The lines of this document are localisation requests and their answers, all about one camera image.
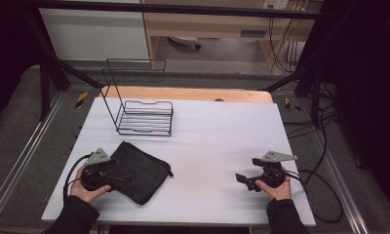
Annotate black wire rack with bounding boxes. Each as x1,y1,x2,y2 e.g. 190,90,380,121
100,58,175,137

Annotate white cabinet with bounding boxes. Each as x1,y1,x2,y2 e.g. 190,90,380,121
38,8,151,61

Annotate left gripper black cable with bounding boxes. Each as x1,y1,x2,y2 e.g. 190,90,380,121
62,153,93,204

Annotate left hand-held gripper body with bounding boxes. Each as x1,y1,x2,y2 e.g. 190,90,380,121
80,147,120,192

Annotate hanging black cables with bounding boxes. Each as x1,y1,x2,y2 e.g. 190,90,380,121
267,16,303,76

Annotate white board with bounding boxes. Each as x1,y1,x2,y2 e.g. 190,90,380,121
41,97,317,228

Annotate black curtain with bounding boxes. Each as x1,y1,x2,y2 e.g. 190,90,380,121
304,0,390,213
0,0,46,131

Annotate yellow black tape strip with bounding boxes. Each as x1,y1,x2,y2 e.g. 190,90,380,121
74,91,89,110
284,97,302,112

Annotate person's right hand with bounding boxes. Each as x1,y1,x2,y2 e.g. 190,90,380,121
254,175,293,202

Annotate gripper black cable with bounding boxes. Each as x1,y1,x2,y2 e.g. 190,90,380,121
62,153,93,204
282,168,344,224

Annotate black metal frame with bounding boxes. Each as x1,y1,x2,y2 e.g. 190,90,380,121
19,0,333,123

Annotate wooden board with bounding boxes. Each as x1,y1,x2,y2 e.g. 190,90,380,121
99,85,275,104

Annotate person's left hand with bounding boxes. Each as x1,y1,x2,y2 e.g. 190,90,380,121
69,165,113,205

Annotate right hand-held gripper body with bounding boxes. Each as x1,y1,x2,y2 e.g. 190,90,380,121
253,150,298,189

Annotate black floor cables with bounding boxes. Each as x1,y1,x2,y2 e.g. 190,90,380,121
282,82,340,186

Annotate black fabric bag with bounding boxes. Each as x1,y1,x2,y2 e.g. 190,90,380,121
108,140,175,207

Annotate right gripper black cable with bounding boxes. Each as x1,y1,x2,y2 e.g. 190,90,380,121
282,168,344,224

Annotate white chair base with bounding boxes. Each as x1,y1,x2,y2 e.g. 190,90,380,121
167,35,203,52

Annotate white power strip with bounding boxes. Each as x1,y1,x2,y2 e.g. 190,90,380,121
261,0,290,11

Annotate light wooden desk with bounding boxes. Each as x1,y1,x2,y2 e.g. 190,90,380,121
140,0,324,71

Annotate aluminium rail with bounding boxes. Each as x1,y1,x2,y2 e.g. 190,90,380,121
0,92,65,222
308,126,370,234

